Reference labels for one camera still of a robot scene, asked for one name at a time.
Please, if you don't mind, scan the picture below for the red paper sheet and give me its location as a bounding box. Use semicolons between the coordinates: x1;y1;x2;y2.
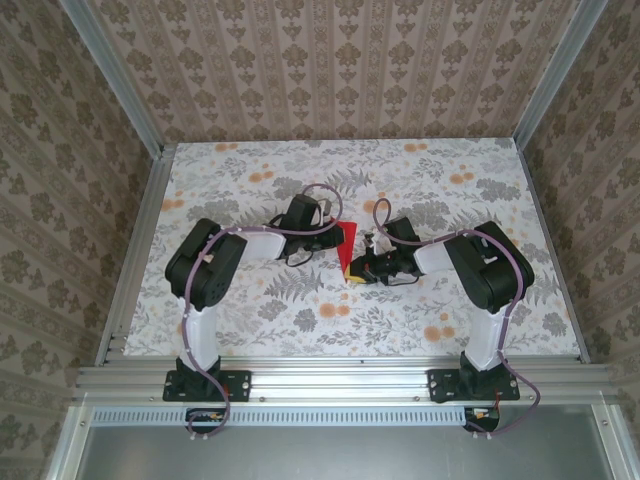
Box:
335;219;358;283

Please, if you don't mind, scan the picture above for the grey metal sheet panel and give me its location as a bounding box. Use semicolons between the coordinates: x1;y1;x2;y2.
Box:
79;424;620;480

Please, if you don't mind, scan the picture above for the floral table mat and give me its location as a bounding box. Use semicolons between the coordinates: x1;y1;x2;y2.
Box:
122;139;584;359

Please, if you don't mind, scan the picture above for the black connector board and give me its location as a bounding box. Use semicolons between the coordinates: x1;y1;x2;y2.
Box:
185;407;235;435
463;407;502;434

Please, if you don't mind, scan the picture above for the thin black left camera cable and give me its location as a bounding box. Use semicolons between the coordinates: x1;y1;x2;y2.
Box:
278;248;316;270

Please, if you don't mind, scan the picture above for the long aluminium frame rail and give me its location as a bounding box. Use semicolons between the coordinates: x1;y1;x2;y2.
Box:
72;355;619;404

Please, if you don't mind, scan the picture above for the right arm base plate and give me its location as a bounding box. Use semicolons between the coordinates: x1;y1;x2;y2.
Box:
428;367;522;405

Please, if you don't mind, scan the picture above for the slotted grey cable duct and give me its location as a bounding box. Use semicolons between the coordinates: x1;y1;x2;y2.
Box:
92;406;501;427

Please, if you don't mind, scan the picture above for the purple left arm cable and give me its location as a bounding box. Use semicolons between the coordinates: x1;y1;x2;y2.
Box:
181;183;345;442

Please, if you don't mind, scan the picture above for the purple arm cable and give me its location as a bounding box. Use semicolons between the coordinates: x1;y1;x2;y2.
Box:
374;197;543;441
181;183;345;442

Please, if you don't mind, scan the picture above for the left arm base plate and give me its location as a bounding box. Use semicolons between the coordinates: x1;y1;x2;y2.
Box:
163;368;253;403

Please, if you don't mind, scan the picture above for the aluminium side rail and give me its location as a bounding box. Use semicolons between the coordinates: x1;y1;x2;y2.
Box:
94;142;177;369
516;142;590;364

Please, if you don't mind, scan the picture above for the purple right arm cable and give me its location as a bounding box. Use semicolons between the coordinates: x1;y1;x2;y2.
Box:
374;197;543;441

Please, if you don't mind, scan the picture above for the aluminium frame post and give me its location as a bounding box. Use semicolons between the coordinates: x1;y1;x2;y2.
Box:
514;0;609;146
59;0;167;157

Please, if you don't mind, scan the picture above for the short aluminium frame rail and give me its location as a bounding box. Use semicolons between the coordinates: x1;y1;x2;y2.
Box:
591;394;640;480
43;392;96;480

